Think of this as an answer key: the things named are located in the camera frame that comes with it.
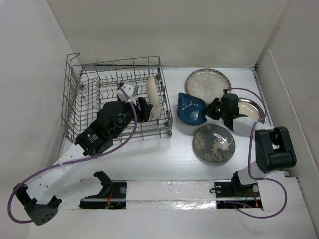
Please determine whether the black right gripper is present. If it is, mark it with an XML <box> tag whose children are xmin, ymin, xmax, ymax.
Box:
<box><xmin>200</xmin><ymin>97</ymin><xmax>227</xmax><ymax>120</ymax></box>

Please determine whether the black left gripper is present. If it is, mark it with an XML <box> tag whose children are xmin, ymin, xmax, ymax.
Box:
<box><xmin>111</xmin><ymin>97</ymin><xmax>152</xmax><ymax>139</ymax></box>

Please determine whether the blue shell shaped dish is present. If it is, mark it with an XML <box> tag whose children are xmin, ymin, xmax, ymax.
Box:
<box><xmin>177</xmin><ymin>93</ymin><xmax>207</xmax><ymax>126</ymax></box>

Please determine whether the cream divided plate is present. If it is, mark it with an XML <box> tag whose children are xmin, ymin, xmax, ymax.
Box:
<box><xmin>146</xmin><ymin>76</ymin><xmax>160</xmax><ymax>118</ymax></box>

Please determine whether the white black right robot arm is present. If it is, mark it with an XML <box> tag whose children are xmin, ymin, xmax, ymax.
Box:
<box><xmin>202</xmin><ymin>93</ymin><xmax>297</xmax><ymax>197</ymax></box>

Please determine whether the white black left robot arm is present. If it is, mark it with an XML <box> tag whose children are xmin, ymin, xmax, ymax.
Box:
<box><xmin>7</xmin><ymin>97</ymin><xmax>154</xmax><ymax>226</ymax></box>

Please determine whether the speckled beige round plate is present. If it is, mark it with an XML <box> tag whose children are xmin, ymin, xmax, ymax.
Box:
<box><xmin>185</xmin><ymin>68</ymin><xmax>231</xmax><ymax>104</ymax></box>

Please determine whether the grey tree pattern plate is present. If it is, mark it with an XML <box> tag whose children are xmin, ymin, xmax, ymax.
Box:
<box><xmin>192</xmin><ymin>124</ymin><xmax>236</xmax><ymax>164</ymax></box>

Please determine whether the silver metal plate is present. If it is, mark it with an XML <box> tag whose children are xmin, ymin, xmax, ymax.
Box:
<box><xmin>238</xmin><ymin>98</ymin><xmax>265</xmax><ymax>123</ymax></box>

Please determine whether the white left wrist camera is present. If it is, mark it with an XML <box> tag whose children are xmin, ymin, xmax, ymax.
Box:
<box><xmin>117</xmin><ymin>82</ymin><xmax>138</xmax><ymax>105</ymax></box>

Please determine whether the grey wire dish rack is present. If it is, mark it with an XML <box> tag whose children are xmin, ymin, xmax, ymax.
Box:
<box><xmin>61</xmin><ymin>53</ymin><xmax>173</xmax><ymax>142</ymax></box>

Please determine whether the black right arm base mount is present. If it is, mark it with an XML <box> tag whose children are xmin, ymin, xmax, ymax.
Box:
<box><xmin>209</xmin><ymin>176</ymin><xmax>263</xmax><ymax>209</ymax></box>

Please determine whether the silver metal rail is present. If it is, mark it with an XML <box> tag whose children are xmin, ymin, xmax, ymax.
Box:
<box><xmin>81</xmin><ymin>197</ymin><xmax>261</xmax><ymax>202</ymax></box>

